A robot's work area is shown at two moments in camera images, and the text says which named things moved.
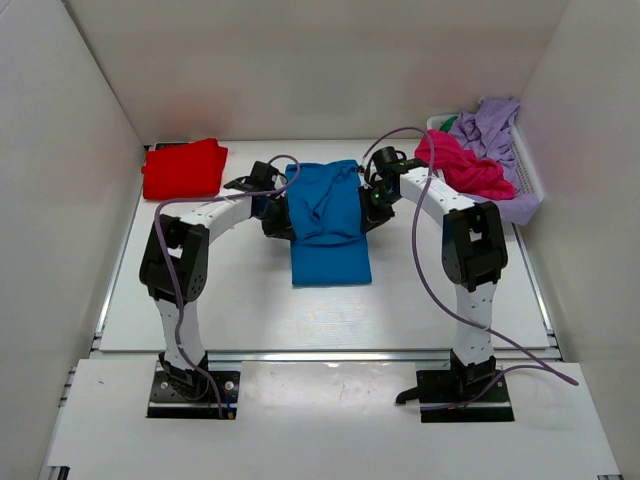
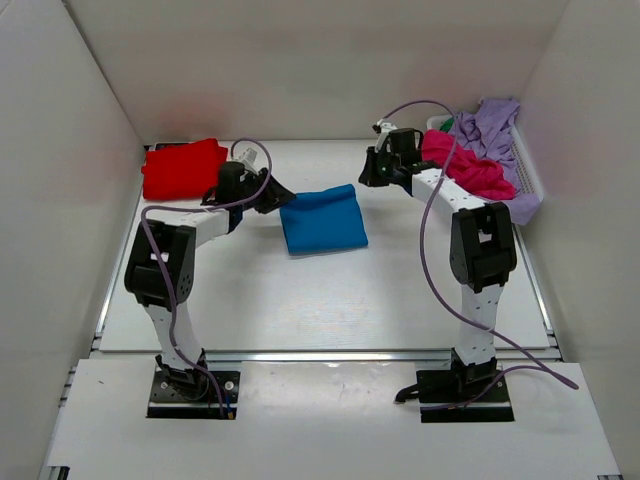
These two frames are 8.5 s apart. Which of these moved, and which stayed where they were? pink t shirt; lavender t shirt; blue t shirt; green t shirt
Moved: blue t shirt
Stayed: green t shirt; lavender t shirt; pink t shirt
